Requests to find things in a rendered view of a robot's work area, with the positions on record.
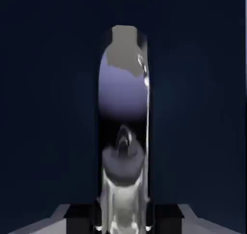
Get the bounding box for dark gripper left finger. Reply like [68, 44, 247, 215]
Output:
[7, 203, 99, 234]

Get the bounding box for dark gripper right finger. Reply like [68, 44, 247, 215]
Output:
[148, 203, 241, 234]

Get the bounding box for shiny curved metal handle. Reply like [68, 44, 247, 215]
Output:
[96, 25, 155, 234]

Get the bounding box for dark blue cabinet door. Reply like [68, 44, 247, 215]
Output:
[0, 0, 247, 234]

